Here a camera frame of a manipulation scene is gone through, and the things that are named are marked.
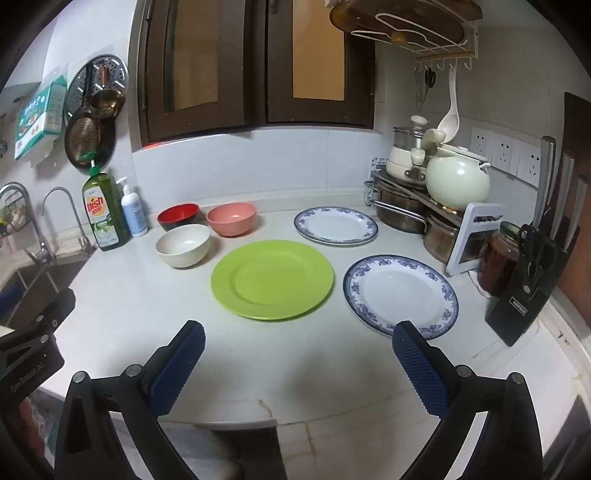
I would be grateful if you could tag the small steel pot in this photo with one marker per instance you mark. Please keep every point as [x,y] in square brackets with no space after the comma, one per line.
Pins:
[438,240]

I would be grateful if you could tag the brown wooden window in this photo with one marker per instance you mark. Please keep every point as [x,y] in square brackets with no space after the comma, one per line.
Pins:
[198,55]
[318,50]

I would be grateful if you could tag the green dish soap bottle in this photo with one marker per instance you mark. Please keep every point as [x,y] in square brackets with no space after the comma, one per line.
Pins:
[104,207]

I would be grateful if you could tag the cream ceramic pot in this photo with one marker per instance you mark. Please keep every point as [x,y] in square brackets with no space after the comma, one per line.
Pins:
[455,182]

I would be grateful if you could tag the white bowl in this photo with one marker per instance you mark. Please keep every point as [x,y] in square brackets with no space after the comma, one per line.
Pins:
[182,244]

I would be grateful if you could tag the tissue pack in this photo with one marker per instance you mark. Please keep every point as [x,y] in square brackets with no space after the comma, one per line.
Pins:
[37,120]

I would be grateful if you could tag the small hanging scissors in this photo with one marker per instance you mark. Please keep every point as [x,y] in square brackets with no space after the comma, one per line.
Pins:
[429,78]

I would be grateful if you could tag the round steel steamer tray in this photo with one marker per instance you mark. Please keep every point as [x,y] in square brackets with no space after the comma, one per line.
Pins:
[78,87]

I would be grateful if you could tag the glass jar of red sauce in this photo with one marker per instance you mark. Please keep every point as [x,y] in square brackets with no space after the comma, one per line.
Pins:
[498,263]

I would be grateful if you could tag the steel faucet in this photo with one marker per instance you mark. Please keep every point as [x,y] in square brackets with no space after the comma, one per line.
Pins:
[86,243]
[42,251]

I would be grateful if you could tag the pink bowl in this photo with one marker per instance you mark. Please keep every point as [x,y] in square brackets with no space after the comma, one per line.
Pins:
[231,217]

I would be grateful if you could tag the large steel pot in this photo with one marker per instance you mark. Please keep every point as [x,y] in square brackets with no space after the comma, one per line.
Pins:
[397,212]

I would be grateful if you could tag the blue floral rim plate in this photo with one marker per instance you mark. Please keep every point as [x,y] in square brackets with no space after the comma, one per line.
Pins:
[337,226]
[397,290]

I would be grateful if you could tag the white ladle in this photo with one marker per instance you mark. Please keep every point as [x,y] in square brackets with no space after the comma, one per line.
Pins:
[449,122]

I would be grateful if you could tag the black kitchen scissors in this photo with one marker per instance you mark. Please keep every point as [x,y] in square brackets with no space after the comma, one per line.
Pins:
[535,254]

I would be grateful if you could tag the white wall socket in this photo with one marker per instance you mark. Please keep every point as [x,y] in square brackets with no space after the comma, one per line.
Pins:
[502,153]
[529,162]
[480,142]

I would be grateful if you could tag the cream glass kettle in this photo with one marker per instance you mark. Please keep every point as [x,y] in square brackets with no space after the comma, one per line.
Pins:
[401,161]

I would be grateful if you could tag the small brass pot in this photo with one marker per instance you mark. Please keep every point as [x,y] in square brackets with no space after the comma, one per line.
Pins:
[106,101]

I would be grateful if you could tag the dark brown wooden board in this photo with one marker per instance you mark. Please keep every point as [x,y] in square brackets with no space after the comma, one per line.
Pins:
[577,129]

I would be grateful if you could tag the steel sink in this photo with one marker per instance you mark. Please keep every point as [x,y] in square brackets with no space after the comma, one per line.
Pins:
[32,286]

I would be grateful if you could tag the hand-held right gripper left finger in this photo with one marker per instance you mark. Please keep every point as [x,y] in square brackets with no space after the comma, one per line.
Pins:
[180,369]

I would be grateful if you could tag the red and black bowl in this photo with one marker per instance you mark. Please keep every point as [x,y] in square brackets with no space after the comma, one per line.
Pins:
[178,214]

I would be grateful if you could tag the white slotted rack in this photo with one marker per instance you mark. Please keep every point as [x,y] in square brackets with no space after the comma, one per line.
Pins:
[461,258]

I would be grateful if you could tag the green plate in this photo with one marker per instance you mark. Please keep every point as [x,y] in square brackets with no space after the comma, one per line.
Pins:
[272,281]

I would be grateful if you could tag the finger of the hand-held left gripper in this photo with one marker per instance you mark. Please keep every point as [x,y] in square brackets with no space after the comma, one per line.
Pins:
[51,314]

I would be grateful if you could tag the brown round cutting board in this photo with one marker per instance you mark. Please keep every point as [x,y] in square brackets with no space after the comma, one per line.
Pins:
[355,18]

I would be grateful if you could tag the black knife block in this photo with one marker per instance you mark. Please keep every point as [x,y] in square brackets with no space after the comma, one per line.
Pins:
[521,304]

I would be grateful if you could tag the white blue pump bottle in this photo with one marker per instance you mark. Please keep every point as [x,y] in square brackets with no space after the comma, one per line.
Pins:
[134,212]

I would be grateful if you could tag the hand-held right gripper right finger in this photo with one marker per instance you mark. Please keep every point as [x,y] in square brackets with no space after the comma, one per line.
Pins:
[420,369]

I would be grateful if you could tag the steel pots on rack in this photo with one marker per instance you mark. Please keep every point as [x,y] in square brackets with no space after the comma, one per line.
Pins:
[415,189]

